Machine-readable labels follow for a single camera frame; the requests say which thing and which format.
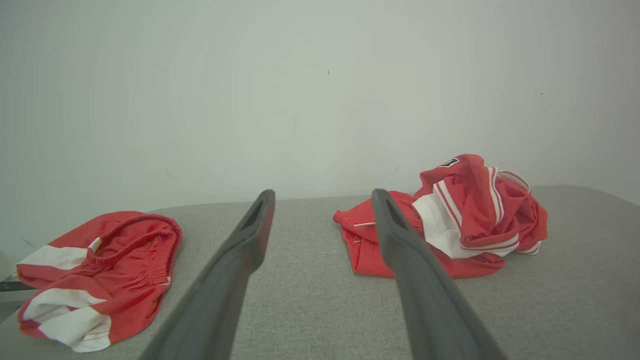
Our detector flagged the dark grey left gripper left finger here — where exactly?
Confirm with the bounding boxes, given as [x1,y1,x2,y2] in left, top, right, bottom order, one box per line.
[140,189,276,360]

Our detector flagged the red Bulls 23 jersey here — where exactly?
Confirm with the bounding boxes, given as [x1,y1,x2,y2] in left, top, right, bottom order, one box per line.
[333,153,549,279]

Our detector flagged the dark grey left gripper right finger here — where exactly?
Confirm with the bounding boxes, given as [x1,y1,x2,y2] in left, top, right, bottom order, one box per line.
[371,188,507,360]

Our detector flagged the red shorts with white stripes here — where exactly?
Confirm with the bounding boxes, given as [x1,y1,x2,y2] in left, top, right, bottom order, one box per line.
[16,211,183,353]

